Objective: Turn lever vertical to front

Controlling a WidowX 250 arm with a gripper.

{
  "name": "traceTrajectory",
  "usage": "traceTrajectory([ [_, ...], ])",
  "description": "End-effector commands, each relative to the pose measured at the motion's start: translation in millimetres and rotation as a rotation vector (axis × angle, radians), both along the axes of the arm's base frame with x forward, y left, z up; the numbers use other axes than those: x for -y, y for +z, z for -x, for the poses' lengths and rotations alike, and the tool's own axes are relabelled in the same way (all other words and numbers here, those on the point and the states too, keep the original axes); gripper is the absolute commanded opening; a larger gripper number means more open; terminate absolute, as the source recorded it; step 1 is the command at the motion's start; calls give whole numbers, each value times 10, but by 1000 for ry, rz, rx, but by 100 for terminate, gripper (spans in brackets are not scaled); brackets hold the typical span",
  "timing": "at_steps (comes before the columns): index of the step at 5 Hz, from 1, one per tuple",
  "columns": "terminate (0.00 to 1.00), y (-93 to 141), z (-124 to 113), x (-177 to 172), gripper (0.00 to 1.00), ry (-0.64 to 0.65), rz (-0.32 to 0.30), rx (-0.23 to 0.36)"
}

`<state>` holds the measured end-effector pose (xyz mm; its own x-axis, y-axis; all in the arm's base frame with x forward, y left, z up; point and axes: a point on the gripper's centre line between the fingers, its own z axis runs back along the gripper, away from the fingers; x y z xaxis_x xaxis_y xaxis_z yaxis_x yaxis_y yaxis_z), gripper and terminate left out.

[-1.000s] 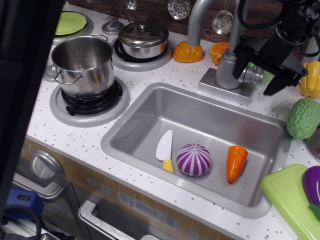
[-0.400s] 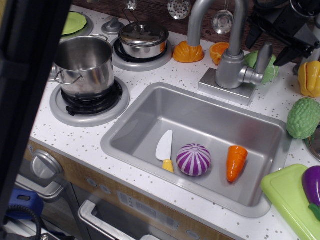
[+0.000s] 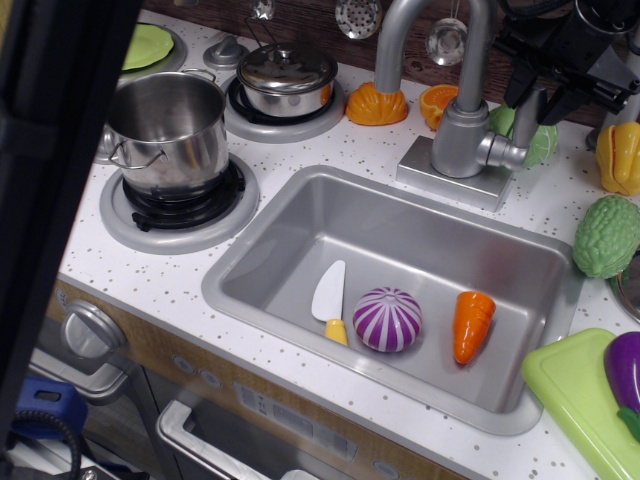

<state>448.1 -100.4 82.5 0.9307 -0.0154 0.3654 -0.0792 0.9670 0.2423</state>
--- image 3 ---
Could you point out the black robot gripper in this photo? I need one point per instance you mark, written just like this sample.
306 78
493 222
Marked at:
574 50

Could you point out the silver faucet lever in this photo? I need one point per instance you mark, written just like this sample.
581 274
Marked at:
520 130

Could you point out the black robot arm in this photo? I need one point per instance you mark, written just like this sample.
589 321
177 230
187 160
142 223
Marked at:
574 50

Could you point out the green toy cabbage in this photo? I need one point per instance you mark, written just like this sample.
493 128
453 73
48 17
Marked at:
543 145

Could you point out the yellow toy bell pepper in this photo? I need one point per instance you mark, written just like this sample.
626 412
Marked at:
617 156

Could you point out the hanging steel ladle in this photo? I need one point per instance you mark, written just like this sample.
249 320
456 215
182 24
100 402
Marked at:
445 43

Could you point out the silver toy faucet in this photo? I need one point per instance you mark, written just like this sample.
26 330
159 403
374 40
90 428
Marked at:
456 163

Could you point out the green bumpy toy gourd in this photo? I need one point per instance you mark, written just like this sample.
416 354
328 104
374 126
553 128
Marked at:
607 237

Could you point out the orange toy pumpkin half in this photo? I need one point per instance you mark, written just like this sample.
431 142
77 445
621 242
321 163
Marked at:
369 107

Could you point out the hanging slotted steel spoon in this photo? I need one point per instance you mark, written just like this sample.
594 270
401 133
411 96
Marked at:
358 19

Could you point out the steel bowl rim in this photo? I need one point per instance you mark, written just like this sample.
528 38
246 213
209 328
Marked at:
626 288

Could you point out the orange toy carrot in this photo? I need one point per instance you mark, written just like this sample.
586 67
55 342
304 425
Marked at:
473 316

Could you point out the small steel pot with lid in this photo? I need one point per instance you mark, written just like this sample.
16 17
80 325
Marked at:
287 79

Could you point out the purple striped toy onion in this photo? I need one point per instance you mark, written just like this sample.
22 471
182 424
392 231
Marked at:
387 319

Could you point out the purple toy eggplant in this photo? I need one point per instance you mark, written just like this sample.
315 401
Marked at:
621 364

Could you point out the green cutting board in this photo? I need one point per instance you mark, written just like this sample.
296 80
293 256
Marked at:
568 377

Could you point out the hanging steel utensil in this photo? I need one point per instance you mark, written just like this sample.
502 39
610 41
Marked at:
263 10

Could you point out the rear stove burner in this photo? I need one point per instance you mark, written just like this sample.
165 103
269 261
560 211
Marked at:
248 123

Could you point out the stove burner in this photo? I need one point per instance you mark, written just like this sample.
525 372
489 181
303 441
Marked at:
183 226
248 123

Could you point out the grey toy sink basin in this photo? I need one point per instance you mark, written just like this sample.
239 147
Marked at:
432 302

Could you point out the silver stove knob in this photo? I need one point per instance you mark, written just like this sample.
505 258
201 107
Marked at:
226 54

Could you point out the large steel pot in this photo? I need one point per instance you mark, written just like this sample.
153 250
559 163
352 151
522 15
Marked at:
169 134

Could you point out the front stove burner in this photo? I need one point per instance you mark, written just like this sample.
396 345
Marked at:
183 226

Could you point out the green toy plate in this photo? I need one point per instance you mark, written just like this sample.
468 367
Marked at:
149 44

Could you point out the silver oven dial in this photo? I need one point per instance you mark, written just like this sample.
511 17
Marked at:
89 332

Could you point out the blue clamp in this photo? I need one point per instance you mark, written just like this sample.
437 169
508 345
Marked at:
49 409

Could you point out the white toy knife yellow handle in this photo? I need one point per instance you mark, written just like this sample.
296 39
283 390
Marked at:
327 302

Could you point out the black foreground post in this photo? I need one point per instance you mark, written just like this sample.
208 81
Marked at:
60 62

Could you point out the silver oven door handle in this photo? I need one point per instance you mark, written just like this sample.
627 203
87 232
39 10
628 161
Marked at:
211 445

